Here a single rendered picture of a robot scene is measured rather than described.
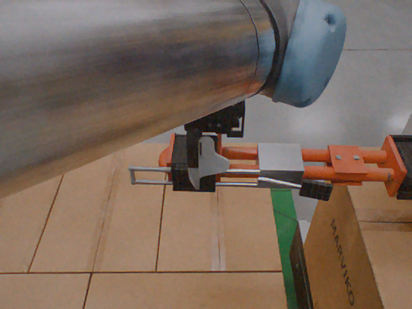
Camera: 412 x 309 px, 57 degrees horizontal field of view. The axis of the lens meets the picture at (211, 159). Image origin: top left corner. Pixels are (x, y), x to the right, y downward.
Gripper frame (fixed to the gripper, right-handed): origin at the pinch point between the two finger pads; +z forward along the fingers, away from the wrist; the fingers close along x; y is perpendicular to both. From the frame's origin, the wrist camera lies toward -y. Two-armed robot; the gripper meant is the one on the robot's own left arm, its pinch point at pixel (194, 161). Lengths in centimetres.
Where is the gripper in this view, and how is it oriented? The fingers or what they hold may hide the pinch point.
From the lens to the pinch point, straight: 61.5
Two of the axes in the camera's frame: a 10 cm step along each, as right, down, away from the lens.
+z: 0.0, 6.9, 7.2
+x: 0.3, -7.2, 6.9
